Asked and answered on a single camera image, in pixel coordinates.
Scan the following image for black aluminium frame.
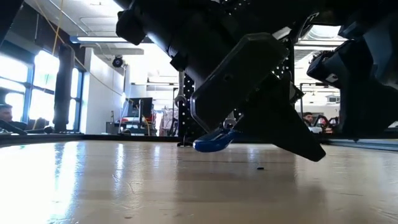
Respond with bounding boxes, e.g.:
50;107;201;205
0;133;398;152

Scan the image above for black peg board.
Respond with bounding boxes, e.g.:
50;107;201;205
177;24;296;147

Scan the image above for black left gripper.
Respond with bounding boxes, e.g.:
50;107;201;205
133;0;321;133

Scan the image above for black pillar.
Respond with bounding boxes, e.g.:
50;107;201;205
52;43;76;133

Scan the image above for blue T-handle hex key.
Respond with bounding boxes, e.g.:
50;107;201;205
192;126;242;153

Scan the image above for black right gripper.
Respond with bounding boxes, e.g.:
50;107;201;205
306;12;398;139

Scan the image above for long ceiling lamp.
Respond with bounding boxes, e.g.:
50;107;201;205
295;39;348;47
70;35;130;44

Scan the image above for black monitor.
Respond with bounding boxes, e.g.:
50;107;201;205
126;97;154;119

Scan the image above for black ceiling spotlight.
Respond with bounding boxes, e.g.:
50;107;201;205
111;55;125;68

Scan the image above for person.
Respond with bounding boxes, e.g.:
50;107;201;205
302;111;315;128
0;104;27;132

